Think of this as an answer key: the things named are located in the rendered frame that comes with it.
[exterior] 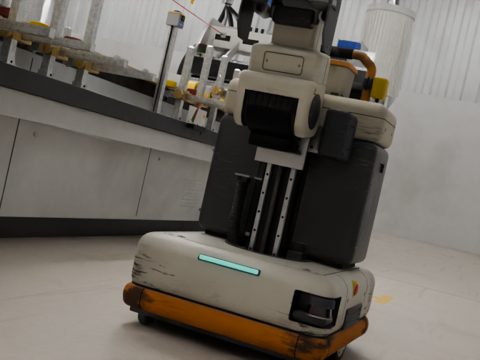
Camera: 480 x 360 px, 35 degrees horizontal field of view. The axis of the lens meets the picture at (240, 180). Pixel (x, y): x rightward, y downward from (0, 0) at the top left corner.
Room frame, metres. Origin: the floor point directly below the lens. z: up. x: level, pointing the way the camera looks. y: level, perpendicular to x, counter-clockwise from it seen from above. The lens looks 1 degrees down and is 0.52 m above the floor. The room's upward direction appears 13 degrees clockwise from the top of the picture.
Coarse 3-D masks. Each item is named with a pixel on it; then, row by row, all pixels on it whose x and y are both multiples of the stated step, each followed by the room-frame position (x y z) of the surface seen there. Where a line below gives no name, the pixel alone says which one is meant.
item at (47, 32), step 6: (0, 24) 2.47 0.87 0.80; (6, 24) 2.46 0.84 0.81; (12, 24) 2.46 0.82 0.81; (18, 24) 2.45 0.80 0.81; (24, 24) 2.44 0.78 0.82; (30, 24) 2.43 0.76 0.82; (6, 30) 2.49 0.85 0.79; (12, 30) 2.46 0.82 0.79; (18, 30) 2.45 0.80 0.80; (24, 30) 2.44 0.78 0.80; (30, 30) 2.43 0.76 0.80; (36, 30) 2.43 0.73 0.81; (42, 30) 2.42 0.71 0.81; (48, 30) 2.41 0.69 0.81; (54, 30) 2.43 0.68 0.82; (42, 36) 2.44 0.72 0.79; (48, 36) 2.41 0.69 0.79
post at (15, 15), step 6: (12, 0) 2.71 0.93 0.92; (18, 0) 2.71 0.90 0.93; (24, 0) 2.73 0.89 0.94; (12, 6) 2.71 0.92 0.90; (18, 6) 2.70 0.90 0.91; (24, 6) 2.73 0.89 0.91; (12, 12) 2.71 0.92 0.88; (18, 12) 2.71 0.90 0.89; (12, 18) 2.71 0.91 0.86; (18, 18) 2.71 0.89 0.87; (6, 42) 2.71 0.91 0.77; (12, 42) 2.71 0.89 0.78; (6, 48) 2.71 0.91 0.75; (12, 48) 2.72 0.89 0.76; (0, 54) 2.71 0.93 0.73; (6, 54) 2.70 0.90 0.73; (12, 54) 2.72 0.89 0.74
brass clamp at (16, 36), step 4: (0, 32) 2.69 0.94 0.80; (4, 32) 2.68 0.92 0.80; (8, 32) 2.68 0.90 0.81; (12, 32) 2.68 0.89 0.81; (16, 32) 2.71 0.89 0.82; (4, 36) 2.71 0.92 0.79; (8, 36) 2.70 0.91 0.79; (12, 36) 2.69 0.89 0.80; (16, 36) 2.71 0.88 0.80; (20, 36) 2.73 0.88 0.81; (20, 40) 2.74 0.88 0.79; (24, 40) 2.76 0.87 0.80; (28, 44) 2.79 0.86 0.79
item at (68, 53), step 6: (30, 48) 3.02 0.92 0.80; (36, 48) 3.01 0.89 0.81; (60, 54) 2.97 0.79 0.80; (66, 54) 2.97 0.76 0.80; (72, 54) 2.96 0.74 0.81; (78, 54) 2.95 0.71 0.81; (84, 54) 2.94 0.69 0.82; (90, 54) 2.93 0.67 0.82; (96, 54) 2.92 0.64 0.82; (84, 60) 2.96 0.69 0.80; (90, 60) 2.93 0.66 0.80; (96, 60) 2.92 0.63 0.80; (102, 60) 2.91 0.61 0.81; (108, 60) 2.90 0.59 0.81; (114, 60) 2.90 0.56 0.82; (120, 60) 2.89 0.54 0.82; (126, 60) 2.89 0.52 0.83; (120, 66) 2.90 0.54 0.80; (126, 66) 2.90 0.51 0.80
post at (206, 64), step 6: (210, 48) 4.36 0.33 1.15; (210, 54) 4.36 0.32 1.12; (204, 60) 4.36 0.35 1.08; (210, 60) 4.37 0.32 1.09; (204, 66) 4.36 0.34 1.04; (210, 66) 4.39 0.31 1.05; (204, 72) 4.36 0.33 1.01; (204, 78) 4.36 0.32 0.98; (204, 84) 4.36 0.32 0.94; (198, 90) 4.36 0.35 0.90; (204, 90) 4.38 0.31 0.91
